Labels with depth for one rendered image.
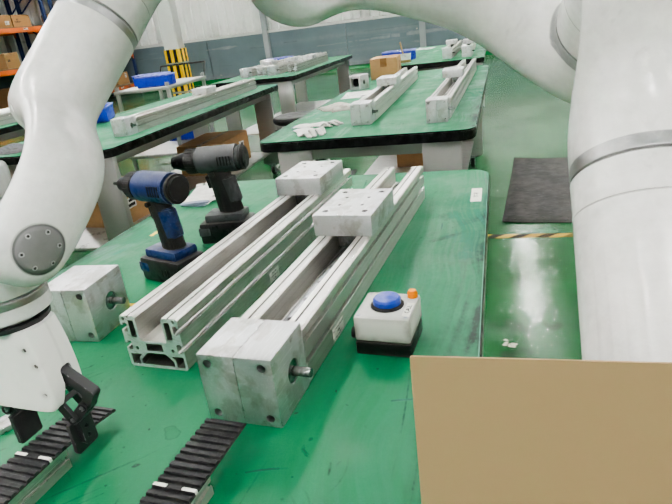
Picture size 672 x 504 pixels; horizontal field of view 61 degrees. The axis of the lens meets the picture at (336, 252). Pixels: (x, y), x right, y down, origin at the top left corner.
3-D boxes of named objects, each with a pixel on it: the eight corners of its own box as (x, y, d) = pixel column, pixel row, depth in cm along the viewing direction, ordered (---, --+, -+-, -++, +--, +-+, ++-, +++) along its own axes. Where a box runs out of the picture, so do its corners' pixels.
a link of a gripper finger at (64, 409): (32, 377, 61) (42, 417, 64) (67, 386, 60) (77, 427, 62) (52, 362, 64) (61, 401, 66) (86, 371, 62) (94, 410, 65)
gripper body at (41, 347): (-58, 322, 59) (-20, 411, 63) (16, 328, 55) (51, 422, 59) (2, 289, 65) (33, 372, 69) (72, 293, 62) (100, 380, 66)
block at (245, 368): (301, 431, 67) (289, 362, 64) (210, 418, 72) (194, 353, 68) (327, 386, 75) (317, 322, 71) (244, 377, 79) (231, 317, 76)
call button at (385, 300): (398, 316, 79) (397, 303, 78) (370, 314, 80) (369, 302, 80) (404, 302, 82) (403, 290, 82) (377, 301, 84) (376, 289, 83)
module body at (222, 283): (189, 371, 82) (175, 319, 79) (132, 365, 86) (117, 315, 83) (354, 199, 151) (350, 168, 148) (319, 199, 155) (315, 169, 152)
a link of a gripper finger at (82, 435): (56, 405, 62) (74, 454, 64) (79, 409, 60) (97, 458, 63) (77, 388, 64) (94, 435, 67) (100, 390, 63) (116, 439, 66)
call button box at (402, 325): (411, 358, 79) (408, 318, 76) (345, 353, 82) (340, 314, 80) (423, 329, 85) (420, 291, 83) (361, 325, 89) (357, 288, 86)
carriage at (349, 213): (374, 251, 101) (370, 214, 99) (316, 250, 105) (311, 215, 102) (395, 220, 115) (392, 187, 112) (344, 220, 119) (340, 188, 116)
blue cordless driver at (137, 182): (186, 289, 110) (159, 178, 102) (122, 274, 121) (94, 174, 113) (214, 273, 115) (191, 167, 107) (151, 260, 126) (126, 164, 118)
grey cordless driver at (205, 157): (255, 241, 130) (238, 146, 122) (174, 247, 133) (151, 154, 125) (263, 230, 137) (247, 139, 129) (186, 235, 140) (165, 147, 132)
